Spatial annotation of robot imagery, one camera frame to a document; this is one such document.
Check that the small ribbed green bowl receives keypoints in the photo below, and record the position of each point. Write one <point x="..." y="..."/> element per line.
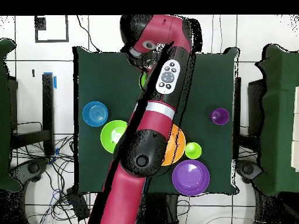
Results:
<point x="143" y="80"/>

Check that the large orange bowl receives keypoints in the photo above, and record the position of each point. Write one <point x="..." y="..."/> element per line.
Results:
<point x="176" y="147"/>

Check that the purple cup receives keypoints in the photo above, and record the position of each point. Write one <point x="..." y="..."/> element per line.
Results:
<point x="219" y="116"/>

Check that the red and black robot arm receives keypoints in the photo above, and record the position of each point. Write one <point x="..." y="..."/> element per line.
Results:
<point x="144" y="140"/>

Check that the dark green tablecloth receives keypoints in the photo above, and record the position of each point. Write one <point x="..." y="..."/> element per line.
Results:
<point x="98" y="88"/>

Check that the shallow blue bowl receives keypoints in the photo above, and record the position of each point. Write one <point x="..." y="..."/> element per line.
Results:
<point x="95" y="113"/>

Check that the large green bowl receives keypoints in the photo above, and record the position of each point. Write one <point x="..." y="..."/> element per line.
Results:
<point x="109" y="137"/>

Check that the green cup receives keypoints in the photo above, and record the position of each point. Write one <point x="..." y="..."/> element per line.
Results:
<point x="193" y="150"/>

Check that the black stand beam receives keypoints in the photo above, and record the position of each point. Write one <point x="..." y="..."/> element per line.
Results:
<point x="237" y="105"/>

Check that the purple bowl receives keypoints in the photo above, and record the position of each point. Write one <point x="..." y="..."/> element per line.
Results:
<point x="190" y="178"/>

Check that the green cloth side table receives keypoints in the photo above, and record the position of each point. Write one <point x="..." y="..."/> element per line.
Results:
<point x="4" y="116"/>
<point x="280" y="116"/>

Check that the black chair base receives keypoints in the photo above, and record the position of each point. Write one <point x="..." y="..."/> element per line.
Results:
<point x="248" y="169"/>
<point x="32" y="168"/>

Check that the black power strip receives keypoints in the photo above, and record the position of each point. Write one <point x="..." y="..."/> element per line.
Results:
<point x="78" y="205"/>

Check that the white box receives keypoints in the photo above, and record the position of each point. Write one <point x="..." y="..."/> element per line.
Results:
<point x="296" y="128"/>

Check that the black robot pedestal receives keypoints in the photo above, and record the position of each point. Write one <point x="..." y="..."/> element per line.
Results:
<point x="163" y="210"/>

